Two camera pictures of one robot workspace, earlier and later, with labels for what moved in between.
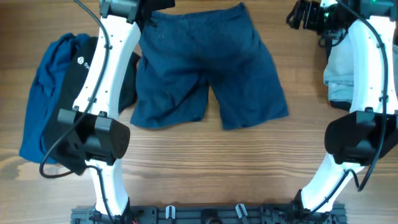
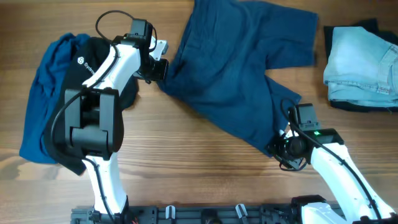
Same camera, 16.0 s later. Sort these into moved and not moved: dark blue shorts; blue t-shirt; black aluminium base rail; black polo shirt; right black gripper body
Moved: dark blue shorts; right black gripper body
Not moved: blue t-shirt; black aluminium base rail; black polo shirt
